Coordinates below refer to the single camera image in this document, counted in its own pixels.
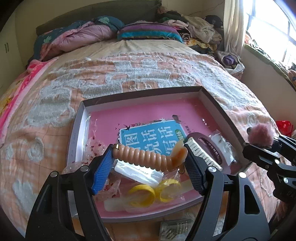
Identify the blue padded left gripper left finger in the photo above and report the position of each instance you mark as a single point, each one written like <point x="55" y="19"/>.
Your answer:
<point x="51" y="219"/>

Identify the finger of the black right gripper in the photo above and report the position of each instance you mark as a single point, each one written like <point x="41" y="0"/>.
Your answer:
<point x="279" y="162"/>

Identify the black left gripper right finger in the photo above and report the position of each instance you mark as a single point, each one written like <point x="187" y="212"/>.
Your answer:
<point x="244" y="219"/>

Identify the yellow hoop earrings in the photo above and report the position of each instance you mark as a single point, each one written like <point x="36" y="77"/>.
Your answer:
<point x="142" y="197"/>

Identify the red ball earrings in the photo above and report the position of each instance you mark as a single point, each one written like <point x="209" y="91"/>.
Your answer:
<point x="138" y="174"/>

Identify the rhinestone jewelry in grey packet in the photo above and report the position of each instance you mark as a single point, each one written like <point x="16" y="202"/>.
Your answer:
<point x="175" y="229"/>

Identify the red plastic bag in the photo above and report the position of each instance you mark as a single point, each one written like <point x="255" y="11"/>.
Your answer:
<point x="285" y="127"/>

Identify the small clear plastic bag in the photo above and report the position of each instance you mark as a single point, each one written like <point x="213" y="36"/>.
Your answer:
<point x="228" y="151"/>

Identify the dotted chiffon bow hair clip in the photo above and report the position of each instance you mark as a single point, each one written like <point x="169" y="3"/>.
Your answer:
<point x="87" y="178"/>

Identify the peach and white quilt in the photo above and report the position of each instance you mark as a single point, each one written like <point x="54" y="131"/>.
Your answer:
<point x="35" y="136"/>

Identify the dark brown hair clip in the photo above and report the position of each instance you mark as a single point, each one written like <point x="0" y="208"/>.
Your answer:
<point x="208" y="146"/>

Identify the cream white hair clip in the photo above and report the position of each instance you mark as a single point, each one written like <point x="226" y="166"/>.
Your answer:
<point x="200" y="152"/>

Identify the shallow grey cardboard box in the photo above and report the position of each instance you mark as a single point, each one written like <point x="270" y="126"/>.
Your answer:
<point x="153" y="120"/>

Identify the pink cartoon blanket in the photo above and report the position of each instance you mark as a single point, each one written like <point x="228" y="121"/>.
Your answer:
<point x="14" y="95"/>

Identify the window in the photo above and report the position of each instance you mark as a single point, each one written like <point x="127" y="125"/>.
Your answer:
<point x="271" y="30"/>

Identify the cream curtain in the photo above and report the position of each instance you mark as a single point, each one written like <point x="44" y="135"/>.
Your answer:
<point x="234" y="27"/>

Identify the pile of clothes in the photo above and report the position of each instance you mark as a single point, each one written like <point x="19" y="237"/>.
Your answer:
<point x="201" y="34"/>

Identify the cream wardrobe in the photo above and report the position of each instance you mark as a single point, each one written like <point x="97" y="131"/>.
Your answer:
<point x="10" y="60"/>

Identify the beige bed sheet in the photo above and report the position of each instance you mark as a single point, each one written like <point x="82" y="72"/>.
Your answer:
<point x="114" y="47"/>

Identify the pink and teal floral duvet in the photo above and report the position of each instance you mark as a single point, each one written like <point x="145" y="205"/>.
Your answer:
<point x="76" y="35"/>

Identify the purple and teal pillow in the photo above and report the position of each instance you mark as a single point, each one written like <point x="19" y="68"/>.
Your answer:
<point x="142" y="31"/>

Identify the dark green headboard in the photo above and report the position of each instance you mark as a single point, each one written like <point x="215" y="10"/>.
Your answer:
<point x="126" y="11"/>

